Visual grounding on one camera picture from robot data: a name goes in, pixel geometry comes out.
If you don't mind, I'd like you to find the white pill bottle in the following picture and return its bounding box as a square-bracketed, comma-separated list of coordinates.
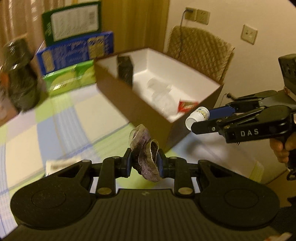
[185, 106, 210, 130]

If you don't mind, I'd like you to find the person's right hand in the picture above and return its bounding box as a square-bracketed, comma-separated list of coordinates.
[269, 138, 296, 168]

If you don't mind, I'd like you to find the brown storage box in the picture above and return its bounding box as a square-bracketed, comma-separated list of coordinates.
[94, 47, 224, 151]

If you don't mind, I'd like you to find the chair with quilted cover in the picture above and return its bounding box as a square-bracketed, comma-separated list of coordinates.
[166, 25, 235, 83]

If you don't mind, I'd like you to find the brown hair scrunchie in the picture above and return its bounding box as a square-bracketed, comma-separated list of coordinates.
[129, 124, 161, 182]

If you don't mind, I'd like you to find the black product box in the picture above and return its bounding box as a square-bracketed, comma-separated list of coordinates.
[117, 56, 134, 88]

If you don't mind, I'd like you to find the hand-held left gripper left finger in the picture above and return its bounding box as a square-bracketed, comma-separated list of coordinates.
[50, 148, 133, 198]

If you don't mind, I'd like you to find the checked cloth desktop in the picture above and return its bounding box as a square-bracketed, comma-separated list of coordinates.
[0, 89, 265, 241]

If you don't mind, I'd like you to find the red foil packet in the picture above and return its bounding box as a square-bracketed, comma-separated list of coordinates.
[178, 100, 200, 112]

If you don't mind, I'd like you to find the green carton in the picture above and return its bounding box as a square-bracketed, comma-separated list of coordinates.
[42, 1, 102, 46]

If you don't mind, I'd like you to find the black charger cable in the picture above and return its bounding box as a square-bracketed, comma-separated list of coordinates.
[179, 8, 194, 59]

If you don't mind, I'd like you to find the beige wall socket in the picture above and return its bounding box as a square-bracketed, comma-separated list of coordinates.
[184, 7, 197, 21]
[196, 9, 210, 25]
[241, 24, 258, 44]

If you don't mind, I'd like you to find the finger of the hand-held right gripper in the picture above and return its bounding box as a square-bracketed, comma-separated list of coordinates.
[191, 108, 264, 135]
[209, 90, 278, 120]

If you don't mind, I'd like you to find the green tissue pack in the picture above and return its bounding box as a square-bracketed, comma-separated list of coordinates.
[43, 60, 97, 97]

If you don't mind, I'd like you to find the clear plastic case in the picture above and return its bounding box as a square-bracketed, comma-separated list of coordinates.
[148, 77, 178, 114]

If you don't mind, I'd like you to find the blue carton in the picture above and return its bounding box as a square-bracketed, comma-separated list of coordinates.
[36, 31, 114, 75]

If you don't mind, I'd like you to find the golden curtain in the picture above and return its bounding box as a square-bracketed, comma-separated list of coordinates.
[99, 0, 171, 55]

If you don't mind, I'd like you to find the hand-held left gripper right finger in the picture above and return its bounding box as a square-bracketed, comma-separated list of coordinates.
[156, 151, 234, 198]

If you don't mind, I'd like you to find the beige pleated curtain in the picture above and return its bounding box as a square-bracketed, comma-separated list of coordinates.
[0, 0, 97, 61]

